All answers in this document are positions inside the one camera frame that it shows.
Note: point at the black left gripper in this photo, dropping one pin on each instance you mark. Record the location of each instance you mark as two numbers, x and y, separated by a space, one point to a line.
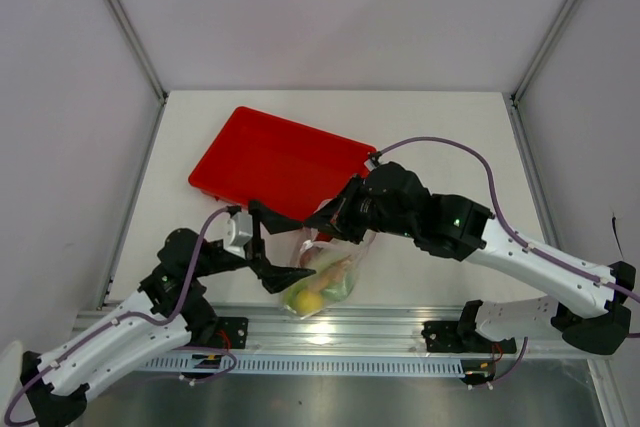
275 277

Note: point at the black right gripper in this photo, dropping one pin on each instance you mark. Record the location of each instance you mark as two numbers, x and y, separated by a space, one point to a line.
337 216

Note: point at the clear zip top bag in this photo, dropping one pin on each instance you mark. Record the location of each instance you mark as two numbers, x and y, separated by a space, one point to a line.
317 251

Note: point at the yellow ginger root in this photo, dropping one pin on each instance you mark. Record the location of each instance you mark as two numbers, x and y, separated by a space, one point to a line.
334 273

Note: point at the yellow lemon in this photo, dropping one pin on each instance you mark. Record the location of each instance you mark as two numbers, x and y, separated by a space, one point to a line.
308 303

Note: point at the green custard apple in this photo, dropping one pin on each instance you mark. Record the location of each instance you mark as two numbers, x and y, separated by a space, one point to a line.
338 292

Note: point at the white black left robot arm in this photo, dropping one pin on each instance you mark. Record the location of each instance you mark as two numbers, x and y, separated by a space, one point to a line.
167 311

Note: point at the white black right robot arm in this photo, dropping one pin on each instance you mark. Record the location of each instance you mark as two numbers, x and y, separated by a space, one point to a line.
582 303

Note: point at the red plastic tray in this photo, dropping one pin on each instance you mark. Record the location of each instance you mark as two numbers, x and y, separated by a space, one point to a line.
288 167

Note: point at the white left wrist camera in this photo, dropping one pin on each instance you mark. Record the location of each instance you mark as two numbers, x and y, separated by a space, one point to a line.
238 234

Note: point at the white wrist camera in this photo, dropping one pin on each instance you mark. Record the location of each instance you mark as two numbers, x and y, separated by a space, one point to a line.
238 234
373 161

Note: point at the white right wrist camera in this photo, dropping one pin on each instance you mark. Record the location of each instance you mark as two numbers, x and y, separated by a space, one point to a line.
373 161

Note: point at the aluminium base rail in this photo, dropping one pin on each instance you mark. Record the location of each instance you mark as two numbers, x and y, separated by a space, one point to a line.
343 330

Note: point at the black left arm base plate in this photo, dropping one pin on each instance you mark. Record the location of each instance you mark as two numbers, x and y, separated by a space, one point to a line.
223 333

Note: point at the white slotted cable duct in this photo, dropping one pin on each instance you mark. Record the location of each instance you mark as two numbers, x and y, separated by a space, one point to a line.
244 363

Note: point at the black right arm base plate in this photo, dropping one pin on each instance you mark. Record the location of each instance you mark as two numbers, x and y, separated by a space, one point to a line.
457 337

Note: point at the left aluminium frame post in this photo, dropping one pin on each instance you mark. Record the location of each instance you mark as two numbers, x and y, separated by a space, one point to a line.
132 40

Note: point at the aluminium frame post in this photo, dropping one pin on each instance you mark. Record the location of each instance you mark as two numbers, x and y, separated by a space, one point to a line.
554 32
132 40

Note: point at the right aluminium frame post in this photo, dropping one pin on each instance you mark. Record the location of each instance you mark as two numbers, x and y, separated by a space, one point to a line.
554 32

